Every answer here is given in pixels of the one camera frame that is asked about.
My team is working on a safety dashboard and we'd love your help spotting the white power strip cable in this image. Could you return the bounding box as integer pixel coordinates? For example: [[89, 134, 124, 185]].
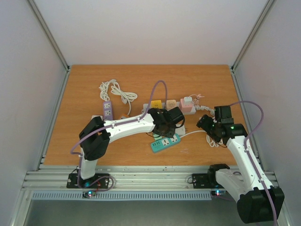
[[194, 105, 216, 117]]

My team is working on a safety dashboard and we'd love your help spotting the orange strip white cable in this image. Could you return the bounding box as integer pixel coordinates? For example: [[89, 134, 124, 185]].
[[110, 81, 138, 116]]

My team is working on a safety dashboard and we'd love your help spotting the aluminium corner post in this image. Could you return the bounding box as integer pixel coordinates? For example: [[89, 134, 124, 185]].
[[230, 0, 276, 73], [26, 0, 70, 72]]

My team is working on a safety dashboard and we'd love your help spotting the aluminium rail frame front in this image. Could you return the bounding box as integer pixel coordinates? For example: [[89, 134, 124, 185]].
[[22, 165, 209, 191]]

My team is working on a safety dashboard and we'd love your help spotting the orange power strip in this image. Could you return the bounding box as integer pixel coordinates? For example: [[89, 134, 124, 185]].
[[119, 114, 129, 119]]

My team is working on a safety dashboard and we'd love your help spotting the small circuit board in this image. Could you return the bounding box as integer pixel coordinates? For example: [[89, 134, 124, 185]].
[[82, 190, 97, 198], [211, 190, 227, 196]]

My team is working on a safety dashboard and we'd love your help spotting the yellow cube socket adapter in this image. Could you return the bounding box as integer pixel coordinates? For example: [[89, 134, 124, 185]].
[[150, 100, 162, 109]]

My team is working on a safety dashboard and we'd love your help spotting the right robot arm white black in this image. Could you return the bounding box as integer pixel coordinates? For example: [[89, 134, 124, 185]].
[[197, 115, 285, 225]]

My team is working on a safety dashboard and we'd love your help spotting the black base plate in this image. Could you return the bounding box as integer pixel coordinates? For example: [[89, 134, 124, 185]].
[[66, 173, 110, 189], [192, 173, 224, 189]]

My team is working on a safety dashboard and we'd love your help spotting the left aluminium corner post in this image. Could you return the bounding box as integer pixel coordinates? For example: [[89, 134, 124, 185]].
[[26, 0, 70, 72]]

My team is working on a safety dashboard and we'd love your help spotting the right aluminium corner post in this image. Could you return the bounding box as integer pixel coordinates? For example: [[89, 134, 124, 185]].
[[230, 0, 276, 73]]

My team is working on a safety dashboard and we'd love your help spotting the white rounded plug adapter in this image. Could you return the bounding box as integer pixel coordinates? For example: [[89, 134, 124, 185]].
[[175, 125, 187, 137]]

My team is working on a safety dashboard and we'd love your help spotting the purple strip white cable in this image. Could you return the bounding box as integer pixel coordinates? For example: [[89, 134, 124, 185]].
[[98, 79, 118, 101]]

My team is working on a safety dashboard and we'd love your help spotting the grey slotted cable duct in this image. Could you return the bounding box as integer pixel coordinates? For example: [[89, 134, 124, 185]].
[[32, 191, 212, 201]]

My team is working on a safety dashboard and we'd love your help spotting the beige cube socket adapter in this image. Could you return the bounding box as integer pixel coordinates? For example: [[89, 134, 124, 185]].
[[166, 99, 177, 110]]

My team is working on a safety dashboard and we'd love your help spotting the left small circuit board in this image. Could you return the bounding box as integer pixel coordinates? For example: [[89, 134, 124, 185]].
[[82, 190, 97, 198]]

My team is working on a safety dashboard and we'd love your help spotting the white usb charger with cable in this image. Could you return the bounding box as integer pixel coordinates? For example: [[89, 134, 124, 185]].
[[184, 94, 204, 105]]

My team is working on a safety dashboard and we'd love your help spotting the long white power strip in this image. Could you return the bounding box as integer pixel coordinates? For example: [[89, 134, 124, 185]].
[[142, 102, 196, 116]]

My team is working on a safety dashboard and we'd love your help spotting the right small circuit board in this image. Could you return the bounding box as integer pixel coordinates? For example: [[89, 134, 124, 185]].
[[211, 190, 227, 196]]

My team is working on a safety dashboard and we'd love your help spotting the green plug adapter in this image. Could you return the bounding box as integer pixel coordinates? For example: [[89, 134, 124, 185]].
[[153, 133, 161, 139]]

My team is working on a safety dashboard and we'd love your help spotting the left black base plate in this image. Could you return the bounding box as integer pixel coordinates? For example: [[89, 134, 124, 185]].
[[66, 173, 110, 189]]

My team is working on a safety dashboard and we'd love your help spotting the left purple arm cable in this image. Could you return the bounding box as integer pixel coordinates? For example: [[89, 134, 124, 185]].
[[70, 80, 169, 189]]

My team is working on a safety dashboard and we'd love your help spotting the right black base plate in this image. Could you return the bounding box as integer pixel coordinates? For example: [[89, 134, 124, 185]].
[[192, 173, 224, 189]]

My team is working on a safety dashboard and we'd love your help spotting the pink cube socket adapter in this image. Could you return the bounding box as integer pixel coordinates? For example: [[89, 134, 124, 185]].
[[179, 98, 196, 114]]

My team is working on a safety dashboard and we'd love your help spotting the white cube adapter left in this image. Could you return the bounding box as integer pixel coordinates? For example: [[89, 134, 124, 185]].
[[91, 115, 103, 120]]

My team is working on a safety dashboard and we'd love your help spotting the teal strip white cable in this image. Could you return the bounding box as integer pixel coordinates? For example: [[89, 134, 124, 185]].
[[179, 116, 224, 148]]

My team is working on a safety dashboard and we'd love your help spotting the purple power strip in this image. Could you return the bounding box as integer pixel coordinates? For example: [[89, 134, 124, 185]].
[[103, 101, 113, 121]]

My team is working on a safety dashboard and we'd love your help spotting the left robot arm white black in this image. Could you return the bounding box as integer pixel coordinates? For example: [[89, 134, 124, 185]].
[[71, 107, 185, 188]]

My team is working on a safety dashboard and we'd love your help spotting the teal power strip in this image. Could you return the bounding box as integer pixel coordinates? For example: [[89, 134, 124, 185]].
[[150, 134, 181, 153]]

